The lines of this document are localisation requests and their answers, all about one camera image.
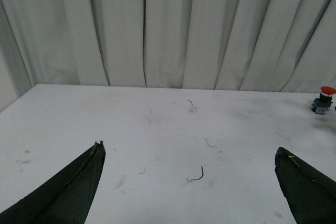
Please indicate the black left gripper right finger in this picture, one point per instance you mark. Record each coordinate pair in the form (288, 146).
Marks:
(310, 194)

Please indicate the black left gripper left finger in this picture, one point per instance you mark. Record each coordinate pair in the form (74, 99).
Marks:
(66, 197)

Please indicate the white pleated curtain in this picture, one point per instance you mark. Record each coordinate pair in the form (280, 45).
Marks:
(247, 45)

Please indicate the red push button switch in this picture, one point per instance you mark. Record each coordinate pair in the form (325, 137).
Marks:
(322, 104)

